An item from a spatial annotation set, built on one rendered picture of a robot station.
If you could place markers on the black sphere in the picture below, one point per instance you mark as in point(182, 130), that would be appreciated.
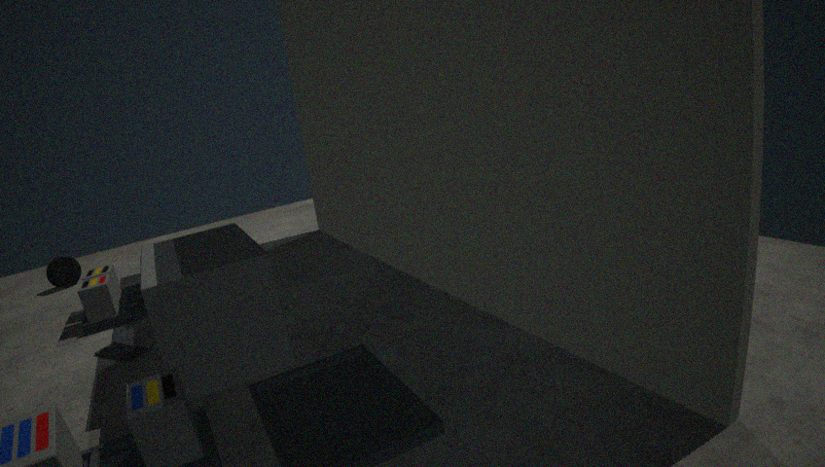
point(64, 272)

